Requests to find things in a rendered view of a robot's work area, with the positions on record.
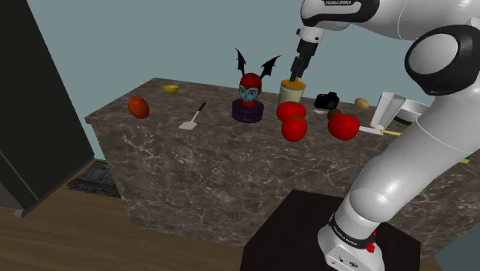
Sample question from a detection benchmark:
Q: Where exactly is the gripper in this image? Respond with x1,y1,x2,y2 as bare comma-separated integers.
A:
288,38,319,82

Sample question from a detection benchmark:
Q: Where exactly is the beige cup with orange top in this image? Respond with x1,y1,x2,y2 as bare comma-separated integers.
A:
278,78,307,106

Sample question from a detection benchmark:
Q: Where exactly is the red haired bat winged figure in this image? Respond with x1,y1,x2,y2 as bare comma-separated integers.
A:
231,47,282,125

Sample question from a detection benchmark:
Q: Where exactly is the yellow ladle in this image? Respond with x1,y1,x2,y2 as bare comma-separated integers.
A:
162,81,185,95

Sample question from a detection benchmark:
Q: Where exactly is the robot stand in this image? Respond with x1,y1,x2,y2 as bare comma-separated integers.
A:
239,189,422,271

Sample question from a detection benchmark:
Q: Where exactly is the orange red apple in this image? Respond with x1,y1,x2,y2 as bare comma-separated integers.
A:
128,95,151,120

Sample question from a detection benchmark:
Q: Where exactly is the dark floor mat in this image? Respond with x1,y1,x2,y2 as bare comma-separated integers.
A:
66,159,122,199

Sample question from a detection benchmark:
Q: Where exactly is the black fridge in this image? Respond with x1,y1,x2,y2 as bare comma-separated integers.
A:
0,0,95,219

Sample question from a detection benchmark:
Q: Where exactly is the black camera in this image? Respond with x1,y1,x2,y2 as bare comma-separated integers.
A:
313,91,341,111

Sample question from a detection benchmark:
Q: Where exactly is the white knife with yellow handle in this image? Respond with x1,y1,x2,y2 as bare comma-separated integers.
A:
358,125,402,137

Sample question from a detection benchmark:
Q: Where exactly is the white spatula with black handle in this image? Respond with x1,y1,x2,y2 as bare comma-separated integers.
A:
178,102,208,131

